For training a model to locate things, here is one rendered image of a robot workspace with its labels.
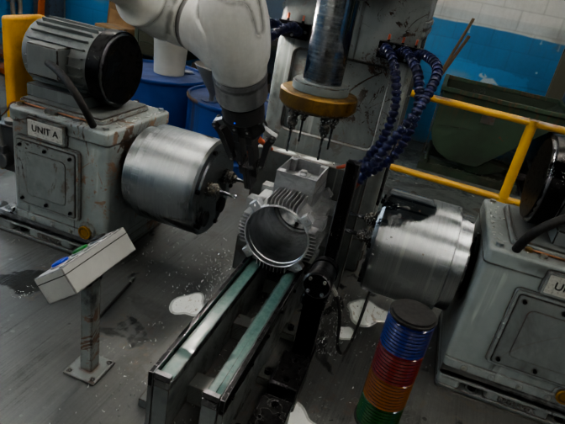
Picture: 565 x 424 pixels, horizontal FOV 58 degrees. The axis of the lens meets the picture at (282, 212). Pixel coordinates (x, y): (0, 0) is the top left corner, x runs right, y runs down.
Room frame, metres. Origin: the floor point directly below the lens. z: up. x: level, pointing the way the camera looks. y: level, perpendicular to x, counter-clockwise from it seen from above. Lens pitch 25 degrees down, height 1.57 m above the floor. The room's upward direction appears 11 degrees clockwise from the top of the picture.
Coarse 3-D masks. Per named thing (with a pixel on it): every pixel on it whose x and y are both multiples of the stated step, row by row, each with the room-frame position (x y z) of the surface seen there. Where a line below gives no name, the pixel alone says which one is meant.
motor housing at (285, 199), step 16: (288, 192) 1.10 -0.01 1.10; (272, 208) 1.22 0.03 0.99; (288, 208) 1.03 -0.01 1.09; (304, 208) 1.07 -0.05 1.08; (320, 208) 1.13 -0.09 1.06; (240, 224) 1.06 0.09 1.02; (256, 224) 1.11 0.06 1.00; (272, 224) 1.19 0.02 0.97; (256, 240) 1.08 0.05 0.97; (272, 240) 1.13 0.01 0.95; (288, 240) 1.16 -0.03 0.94; (304, 240) 1.16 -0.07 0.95; (320, 240) 1.06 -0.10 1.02; (256, 256) 1.04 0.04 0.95; (272, 256) 1.07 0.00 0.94; (288, 256) 1.07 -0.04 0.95; (304, 256) 1.01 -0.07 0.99
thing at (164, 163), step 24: (144, 144) 1.14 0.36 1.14; (168, 144) 1.14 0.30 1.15; (192, 144) 1.15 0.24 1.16; (216, 144) 1.17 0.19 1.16; (144, 168) 1.10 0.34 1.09; (168, 168) 1.09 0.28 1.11; (192, 168) 1.09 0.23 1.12; (216, 168) 1.17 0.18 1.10; (144, 192) 1.08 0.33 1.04; (168, 192) 1.07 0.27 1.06; (192, 192) 1.06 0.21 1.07; (216, 192) 1.11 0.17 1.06; (144, 216) 1.13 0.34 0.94; (168, 216) 1.08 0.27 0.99; (192, 216) 1.07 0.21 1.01; (216, 216) 1.22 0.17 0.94
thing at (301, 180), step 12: (288, 168) 1.21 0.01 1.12; (300, 168) 1.22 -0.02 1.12; (312, 168) 1.22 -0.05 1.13; (324, 168) 1.19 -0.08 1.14; (276, 180) 1.12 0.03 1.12; (288, 180) 1.11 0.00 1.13; (300, 180) 1.10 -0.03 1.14; (312, 180) 1.10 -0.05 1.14; (324, 180) 1.18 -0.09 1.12; (312, 192) 1.09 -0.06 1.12; (312, 204) 1.10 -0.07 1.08
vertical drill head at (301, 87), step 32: (320, 0) 1.14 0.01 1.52; (352, 0) 1.13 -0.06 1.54; (320, 32) 1.13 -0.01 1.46; (352, 32) 1.15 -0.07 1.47; (320, 64) 1.12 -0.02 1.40; (288, 96) 1.10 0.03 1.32; (320, 96) 1.10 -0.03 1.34; (352, 96) 1.18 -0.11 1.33; (288, 128) 1.12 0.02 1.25; (320, 128) 1.10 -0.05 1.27
